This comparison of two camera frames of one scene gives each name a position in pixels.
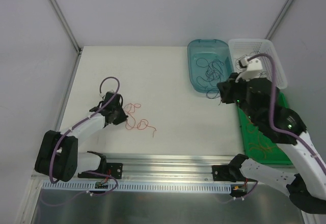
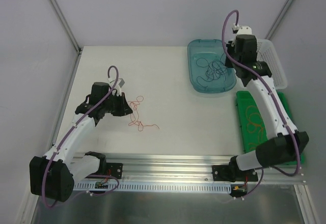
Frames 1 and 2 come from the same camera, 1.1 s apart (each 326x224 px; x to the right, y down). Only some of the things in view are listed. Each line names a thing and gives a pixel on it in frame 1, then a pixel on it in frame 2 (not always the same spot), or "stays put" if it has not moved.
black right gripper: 227,92 -> 229,61
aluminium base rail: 168,166 stays put
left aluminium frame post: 62,16 stays put
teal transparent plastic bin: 210,62 stays put
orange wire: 142,123 -> 134,112
